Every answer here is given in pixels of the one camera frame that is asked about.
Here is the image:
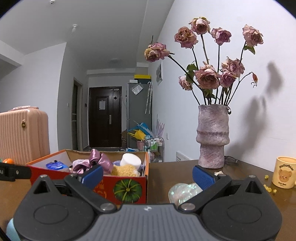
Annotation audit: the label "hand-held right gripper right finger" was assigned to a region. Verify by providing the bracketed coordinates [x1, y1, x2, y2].
[178, 165, 265, 210]

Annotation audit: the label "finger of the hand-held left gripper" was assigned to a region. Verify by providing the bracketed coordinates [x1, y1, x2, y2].
[0, 162, 32, 179]

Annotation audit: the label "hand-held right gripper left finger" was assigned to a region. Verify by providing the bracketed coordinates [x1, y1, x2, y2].
[33, 164, 116, 210]

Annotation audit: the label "purple satin scrunchie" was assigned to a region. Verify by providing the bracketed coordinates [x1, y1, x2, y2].
[72, 149, 114, 174]

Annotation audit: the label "pearly green pouch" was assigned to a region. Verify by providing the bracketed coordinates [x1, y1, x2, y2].
[168, 183, 204, 206]

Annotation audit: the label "small blue tissue packet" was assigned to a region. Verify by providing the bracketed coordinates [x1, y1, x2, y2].
[46, 161, 70, 172]

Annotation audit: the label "red cardboard box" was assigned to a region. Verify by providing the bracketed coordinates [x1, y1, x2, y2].
[26, 149, 150, 206]

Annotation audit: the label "white cylindrical jar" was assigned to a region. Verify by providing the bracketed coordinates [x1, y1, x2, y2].
[120, 153, 142, 171]

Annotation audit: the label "white flat board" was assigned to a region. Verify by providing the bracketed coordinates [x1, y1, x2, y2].
[176, 151, 192, 162]

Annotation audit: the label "pink ribbed suitcase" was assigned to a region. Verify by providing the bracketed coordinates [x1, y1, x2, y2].
[0, 107, 51, 161]

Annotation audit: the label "purple textured vase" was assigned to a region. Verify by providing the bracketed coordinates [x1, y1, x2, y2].
[196, 104, 231, 169]

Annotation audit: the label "trolley cart with bottles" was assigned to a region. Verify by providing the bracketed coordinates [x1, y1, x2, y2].
[144, 136, 164, 163]

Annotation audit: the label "dark brown door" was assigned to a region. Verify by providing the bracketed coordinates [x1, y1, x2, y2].
[88, 87, 122, 149]

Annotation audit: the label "blue and yellow bags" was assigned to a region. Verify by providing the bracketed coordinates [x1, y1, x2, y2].
[128, 122, 152, 141]

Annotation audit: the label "pink acrylic decoration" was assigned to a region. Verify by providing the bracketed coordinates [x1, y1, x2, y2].
[156, 113, 165, 139]

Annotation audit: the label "scattered yellow kernels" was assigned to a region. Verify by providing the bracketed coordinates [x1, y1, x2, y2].
[263, 174, 278, 194]

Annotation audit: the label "grey refrigerator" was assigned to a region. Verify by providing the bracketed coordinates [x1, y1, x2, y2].
[127, 82, 153, 149]

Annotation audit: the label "yellow bear mug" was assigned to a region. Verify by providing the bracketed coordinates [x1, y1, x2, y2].
[272, 156, 296, 189]

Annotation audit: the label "white folded umbrella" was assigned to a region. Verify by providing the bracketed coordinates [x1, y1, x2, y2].
[145, 82, 153, 114]

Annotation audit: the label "bunch of dried pink roses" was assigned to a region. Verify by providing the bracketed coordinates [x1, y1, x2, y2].
[144, 17, 264, 106]

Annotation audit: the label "yellow black box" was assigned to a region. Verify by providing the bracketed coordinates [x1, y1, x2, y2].
[134, 75, 151, 84]

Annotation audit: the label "white wall panel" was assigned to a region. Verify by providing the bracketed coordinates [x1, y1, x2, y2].
[156, 62, 164, 85]

